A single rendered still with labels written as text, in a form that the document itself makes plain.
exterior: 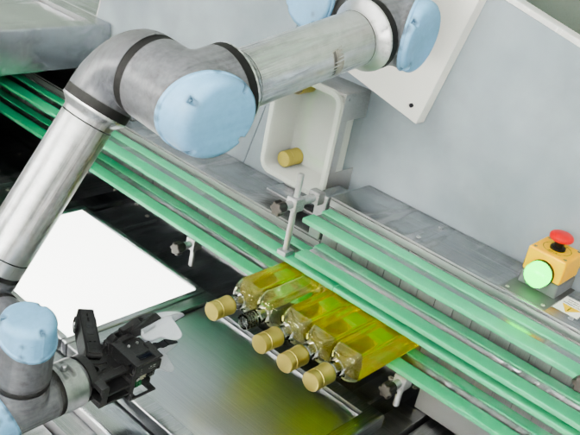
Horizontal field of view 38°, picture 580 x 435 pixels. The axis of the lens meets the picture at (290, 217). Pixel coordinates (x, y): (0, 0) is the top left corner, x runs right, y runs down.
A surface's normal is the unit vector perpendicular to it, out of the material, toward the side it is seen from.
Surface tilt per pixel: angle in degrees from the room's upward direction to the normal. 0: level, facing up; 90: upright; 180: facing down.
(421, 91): 0
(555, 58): 0
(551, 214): 0
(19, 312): 90
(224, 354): 90
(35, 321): 90
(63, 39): 90
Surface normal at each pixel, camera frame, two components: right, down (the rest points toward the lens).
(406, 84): -0.67, 0.22
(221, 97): 0.61, 0.54
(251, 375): 0.18, -0.88
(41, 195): 0.18, 0.20
